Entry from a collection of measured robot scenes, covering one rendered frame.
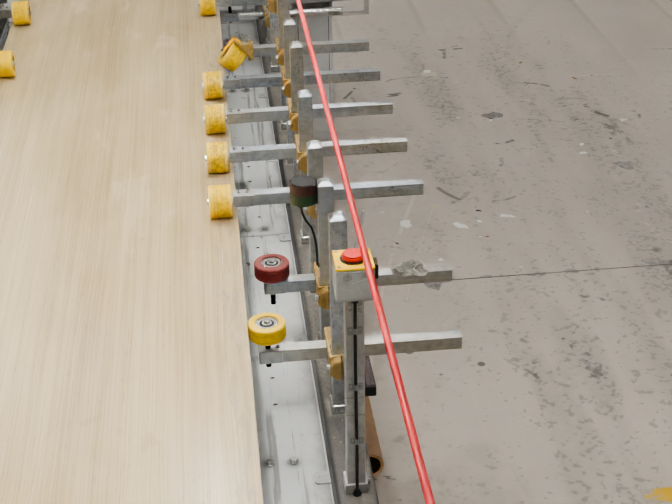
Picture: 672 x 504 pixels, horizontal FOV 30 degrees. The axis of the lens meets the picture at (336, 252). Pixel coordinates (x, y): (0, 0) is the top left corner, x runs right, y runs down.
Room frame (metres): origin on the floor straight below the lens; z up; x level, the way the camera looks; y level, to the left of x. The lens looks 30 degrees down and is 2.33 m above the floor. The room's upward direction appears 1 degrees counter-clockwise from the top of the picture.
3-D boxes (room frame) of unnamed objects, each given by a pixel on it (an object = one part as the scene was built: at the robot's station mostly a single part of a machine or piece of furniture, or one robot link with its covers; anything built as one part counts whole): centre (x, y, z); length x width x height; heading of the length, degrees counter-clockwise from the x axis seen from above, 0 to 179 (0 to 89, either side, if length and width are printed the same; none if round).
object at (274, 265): (2.46, 0.15, 0.85); 0.08 x 0.08 x 0.11
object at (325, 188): (2.43, 0.02, 0.89); 0.04 x 0.04 x 0.48; 6
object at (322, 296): (2.45, 0.03, 0.85); 0.14 x 0.06 x 0.05; 6
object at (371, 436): (2.94, -0.07, 0.04); 0.30 x 0.08 x 0.08; 6
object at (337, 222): (2.18, 0.00, 0.93); 0.04 x 0.04 x 0.48; 6
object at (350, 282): (1.93, -0.03, 1.18); 0.07 x 0.07 x 0.08; 6
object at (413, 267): (2.49, -0.17, 0.87); 0.09 x 0.07 x 0.02; 96
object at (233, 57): (3.70, 0.31, 0.93); 0.09 x 0.08 x 0.09; 96
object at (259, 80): (3.47, 0.11, 0.95); 0.50 x 0.04 x 0.04; 96
